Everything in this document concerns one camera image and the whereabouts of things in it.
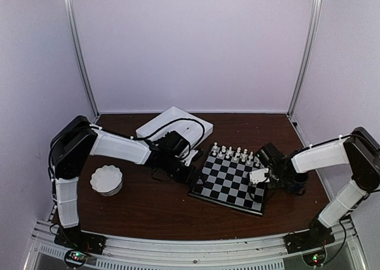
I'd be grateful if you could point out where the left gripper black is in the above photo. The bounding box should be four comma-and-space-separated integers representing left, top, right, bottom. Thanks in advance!
163, 155, 207, 188

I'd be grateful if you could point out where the white plastic tray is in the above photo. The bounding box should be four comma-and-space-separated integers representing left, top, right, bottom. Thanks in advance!
136, 106, 213, 148

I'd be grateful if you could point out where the black and silver chessboard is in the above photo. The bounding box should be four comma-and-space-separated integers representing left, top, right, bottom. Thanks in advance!
188, 148, 267, 216

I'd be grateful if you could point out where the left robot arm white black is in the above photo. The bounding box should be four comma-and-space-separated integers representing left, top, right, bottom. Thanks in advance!
48, 115, 194, 249

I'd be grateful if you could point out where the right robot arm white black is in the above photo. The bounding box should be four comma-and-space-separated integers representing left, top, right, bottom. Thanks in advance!
248, 126, 379, 247

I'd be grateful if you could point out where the white chess pieces row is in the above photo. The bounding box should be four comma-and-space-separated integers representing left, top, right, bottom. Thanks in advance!
209, 142, 262, 169

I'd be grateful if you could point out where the dark blue mug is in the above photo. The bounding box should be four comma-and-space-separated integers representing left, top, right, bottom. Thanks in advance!
289, 173, 309, 196

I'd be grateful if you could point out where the white scalloped bowl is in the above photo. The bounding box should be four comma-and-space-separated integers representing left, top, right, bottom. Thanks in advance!
90, 165, 124, 196

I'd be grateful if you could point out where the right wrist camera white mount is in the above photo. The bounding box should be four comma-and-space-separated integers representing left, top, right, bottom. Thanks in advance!
248, 168, 270, 185

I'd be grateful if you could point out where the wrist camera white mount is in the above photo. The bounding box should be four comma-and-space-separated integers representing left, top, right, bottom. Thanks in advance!
181, 149, 202, 166
248, 168, 270, 185

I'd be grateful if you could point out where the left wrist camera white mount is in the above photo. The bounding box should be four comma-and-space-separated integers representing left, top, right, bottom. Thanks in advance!
181, 149, 202, 166

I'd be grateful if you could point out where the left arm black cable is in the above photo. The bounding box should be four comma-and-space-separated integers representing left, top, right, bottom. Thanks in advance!
136, 117, 206, 152

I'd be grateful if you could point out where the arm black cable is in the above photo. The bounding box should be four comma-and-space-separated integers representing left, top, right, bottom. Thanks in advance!
248, 182, 276, 202
136, 117, 206, 152

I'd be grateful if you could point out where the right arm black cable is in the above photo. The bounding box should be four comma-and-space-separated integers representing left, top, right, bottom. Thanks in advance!
248, 182, 276, 202

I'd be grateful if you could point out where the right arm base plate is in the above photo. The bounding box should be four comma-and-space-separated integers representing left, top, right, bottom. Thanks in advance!
284, 228, 335, 254

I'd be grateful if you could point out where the aluminium front rail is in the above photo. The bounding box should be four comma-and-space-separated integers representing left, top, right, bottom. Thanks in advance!
21, 219, 369, 269

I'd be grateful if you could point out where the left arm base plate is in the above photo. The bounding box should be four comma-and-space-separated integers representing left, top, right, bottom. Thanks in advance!
54, 230, 106, 255

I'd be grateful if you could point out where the right aluminium frame post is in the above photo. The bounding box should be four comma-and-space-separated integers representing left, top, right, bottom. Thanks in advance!
287, 0, 323, 118

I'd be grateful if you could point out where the aluminium frame post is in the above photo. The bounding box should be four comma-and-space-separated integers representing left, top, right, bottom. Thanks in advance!
287, 0, 323, 118
64, 0, 100, 119

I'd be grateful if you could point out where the left aluminium frame post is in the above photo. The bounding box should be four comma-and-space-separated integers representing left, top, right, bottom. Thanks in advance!
64, 0, 100, 119

